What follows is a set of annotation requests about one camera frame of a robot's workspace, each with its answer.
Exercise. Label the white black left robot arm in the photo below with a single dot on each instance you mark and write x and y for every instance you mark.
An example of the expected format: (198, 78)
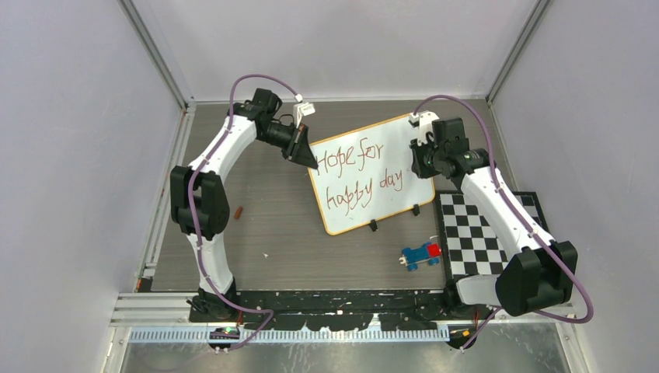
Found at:
(198, 201)

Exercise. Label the brown marker cap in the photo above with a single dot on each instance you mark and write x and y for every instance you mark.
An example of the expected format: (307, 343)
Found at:
(238, 212)

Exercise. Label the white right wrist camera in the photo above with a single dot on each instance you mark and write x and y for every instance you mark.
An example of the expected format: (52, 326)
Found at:
(423, 123)

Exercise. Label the black white checkerboard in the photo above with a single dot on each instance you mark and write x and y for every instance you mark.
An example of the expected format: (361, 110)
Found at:
(469, 245)

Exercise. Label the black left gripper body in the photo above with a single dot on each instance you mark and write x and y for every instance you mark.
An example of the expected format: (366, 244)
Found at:
(292, 143)

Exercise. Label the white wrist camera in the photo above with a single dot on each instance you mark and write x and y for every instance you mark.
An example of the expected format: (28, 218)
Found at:
(423, 123)
(301, 109)

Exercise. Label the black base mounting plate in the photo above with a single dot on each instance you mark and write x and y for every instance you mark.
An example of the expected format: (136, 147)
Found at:
(396, 310)

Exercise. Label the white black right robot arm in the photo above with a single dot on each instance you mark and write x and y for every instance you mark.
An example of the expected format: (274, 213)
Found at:
(537, 274)

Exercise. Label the aluminium front frame rail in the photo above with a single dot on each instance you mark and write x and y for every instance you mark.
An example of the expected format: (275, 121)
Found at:
(163, 317)

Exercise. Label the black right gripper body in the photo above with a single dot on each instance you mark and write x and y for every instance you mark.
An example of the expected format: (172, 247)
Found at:
(424, 157)

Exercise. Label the yellow framed whiteboard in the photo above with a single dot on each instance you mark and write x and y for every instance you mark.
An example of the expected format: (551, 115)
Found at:
(365, 175)

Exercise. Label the blue red toy car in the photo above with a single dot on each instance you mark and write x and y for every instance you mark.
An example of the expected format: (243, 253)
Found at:
(429, 253)

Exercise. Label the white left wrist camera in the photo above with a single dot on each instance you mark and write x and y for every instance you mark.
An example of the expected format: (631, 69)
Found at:
(301, 109)

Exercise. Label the metal whiteboard stand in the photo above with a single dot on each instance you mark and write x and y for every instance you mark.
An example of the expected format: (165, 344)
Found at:
(413, 211)

